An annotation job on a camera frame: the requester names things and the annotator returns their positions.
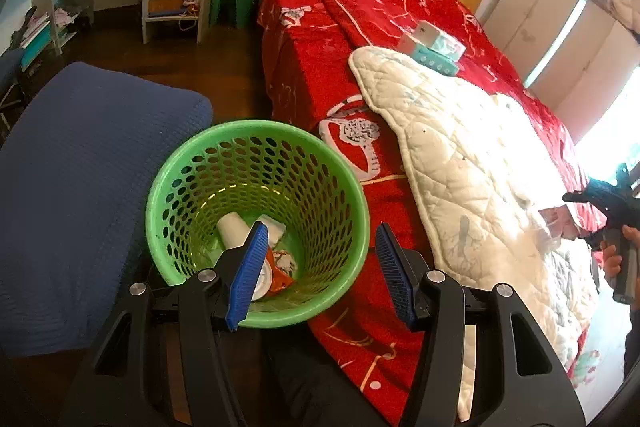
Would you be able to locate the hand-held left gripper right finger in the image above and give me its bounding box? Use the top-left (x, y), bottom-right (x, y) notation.
top-left (375, 222), bottom-right (586, 427)

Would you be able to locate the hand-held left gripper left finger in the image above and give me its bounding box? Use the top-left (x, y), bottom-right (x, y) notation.
top-left (75, 221), bottom-right (271, 427)

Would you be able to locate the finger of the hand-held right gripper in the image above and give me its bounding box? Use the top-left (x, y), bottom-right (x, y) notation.
top-left (562, 189), bottom-right (603, 206)
top-left (579, 231), bottom-right (607, 252)

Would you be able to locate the red white wrapper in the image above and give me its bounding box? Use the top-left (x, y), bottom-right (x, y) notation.
top-left (547, 205), bottom-right (583, 242)

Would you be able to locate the red snack wrapper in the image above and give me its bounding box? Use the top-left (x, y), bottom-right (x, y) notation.
top-left (264, 249), bottom-right (299, 294)

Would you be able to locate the white paper cup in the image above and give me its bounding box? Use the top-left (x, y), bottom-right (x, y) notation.
top-left (216, 213), bottom-right (251, 253)

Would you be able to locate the white paper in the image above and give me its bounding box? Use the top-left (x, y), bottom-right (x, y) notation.
top-left (255, 214), bottom-right (288, 244)

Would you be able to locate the green plastic basket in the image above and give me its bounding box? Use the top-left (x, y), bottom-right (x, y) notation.
top-left (145, 119), bottom-right (371, 329)

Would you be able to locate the person's right hand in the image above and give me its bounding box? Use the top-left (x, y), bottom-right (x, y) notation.
top-left (601, 226), bottom-right (640, 290)

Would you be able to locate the white quilted blanket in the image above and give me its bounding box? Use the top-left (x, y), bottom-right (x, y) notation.
top-left (348, 46), bottom-right (601, 423)

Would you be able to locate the white wardrobe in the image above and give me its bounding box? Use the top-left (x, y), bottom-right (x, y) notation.
top-left (482, 0), bottom-right (640, 142)

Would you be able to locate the teal tissue pack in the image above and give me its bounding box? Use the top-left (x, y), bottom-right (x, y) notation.
top-left (409, 44), bottom-right (461, 78)

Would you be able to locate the blue chair cushion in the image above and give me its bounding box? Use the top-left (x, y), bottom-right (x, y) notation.
top-left (0, 61), bottom-right (215, 358)

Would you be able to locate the white tissue pack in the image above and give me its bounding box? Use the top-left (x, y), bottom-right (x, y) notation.
top-left (397, 19), bottom-right (467, 60)

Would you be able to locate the red printed blanket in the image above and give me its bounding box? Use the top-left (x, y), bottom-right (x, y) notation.
top-left (257, 0), bottom-right (608, 427)

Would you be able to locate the shelf with books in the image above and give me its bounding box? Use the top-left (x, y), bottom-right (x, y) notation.
top-left (0, 4), bottom-right (81, 72)

